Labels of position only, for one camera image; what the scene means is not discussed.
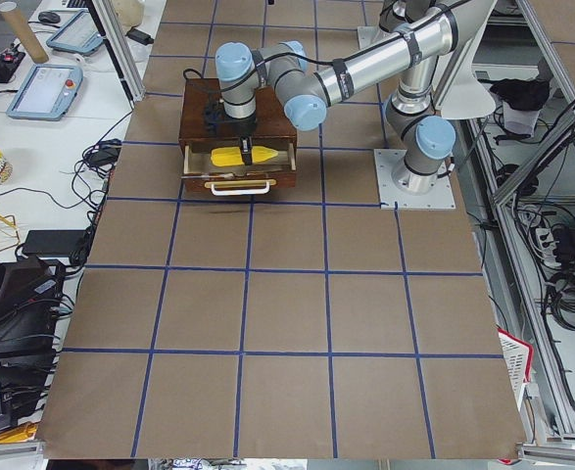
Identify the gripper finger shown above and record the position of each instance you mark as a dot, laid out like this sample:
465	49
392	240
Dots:
248	157
241	146

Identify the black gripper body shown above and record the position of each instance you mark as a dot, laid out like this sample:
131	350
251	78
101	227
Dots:
241	127

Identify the yellow corn cob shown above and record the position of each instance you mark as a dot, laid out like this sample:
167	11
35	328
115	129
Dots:
231	156

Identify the brown wooden drawer box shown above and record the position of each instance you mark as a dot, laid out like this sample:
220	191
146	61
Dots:
274	131

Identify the white drawer handle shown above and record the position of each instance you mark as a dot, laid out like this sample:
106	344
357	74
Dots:
240	187

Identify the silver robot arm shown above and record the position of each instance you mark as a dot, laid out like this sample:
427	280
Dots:
393	13
410	50

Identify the black power adapter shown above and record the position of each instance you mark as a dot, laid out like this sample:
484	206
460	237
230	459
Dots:
140	36

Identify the beige cap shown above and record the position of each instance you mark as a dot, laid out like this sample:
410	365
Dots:
130	12

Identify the far blue teach pendant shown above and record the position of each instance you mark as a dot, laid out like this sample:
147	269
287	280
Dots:
77	35

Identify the blue teach pendant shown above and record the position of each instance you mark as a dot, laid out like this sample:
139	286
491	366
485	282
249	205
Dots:
47	93
77	35

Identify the near blue teach pendant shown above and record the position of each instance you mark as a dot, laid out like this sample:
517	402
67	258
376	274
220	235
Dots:
47	93

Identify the black computer mouse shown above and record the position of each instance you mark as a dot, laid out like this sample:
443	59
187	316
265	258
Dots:
48	17

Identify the black power brick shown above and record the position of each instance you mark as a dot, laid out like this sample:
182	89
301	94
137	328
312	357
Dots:
52	242

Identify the cardboard tube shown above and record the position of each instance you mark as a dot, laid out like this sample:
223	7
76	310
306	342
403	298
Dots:
13	16

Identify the white red plastic basket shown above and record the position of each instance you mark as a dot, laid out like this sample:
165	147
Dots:
518	357

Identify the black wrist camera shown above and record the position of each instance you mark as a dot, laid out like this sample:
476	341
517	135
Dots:
213	115

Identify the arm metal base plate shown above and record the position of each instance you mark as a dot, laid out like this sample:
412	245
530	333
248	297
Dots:
399	189
368	35

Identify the aluminium frame post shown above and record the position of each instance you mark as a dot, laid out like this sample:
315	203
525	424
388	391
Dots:
108	26

